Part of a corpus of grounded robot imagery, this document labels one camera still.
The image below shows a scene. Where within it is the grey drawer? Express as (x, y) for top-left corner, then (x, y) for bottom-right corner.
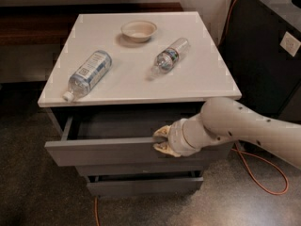
(45, 116), (230, 166)
(76, 164), (206, 176)
(87, 177), (203, 197)

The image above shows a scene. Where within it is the blue label plastic bottle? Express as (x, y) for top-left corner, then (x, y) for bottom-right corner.
(63, 50), (112, 103)

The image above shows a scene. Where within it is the grey middle drawer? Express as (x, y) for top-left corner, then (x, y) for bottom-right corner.
(76, 164), (206, 176)

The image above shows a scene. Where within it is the black cabinet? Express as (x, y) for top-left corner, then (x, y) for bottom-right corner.
(219, 0), (301, 122)

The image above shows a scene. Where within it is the grey drawer cabinet white top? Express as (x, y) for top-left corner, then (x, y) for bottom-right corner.
(39, 11), (241, 184)

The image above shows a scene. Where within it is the grey top drawer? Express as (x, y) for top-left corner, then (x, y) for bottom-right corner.
(45, 116), (230, 166)

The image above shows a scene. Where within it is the grey bottom drawer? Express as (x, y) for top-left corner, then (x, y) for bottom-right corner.
(87, 177), (203, 197)

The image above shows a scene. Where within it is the white wall outlet plate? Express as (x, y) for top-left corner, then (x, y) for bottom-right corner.
(280, 32), (301, 57)

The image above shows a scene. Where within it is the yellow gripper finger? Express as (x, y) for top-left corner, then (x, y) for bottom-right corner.
(153, 125), (171, 138)
(153, 141), (181, 157)

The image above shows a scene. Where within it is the small clear plastic bottle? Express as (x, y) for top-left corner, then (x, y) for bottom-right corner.
(151, 38), (190, 76)

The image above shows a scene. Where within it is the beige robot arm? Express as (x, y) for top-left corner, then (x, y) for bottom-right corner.
(153, 97), (301, 169)

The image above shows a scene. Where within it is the dark wooden bench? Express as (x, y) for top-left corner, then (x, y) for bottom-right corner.
(0, 2), (183, 45)

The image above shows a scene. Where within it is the white paper bowl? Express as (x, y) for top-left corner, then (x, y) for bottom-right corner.
(121, 21), (157, 43)

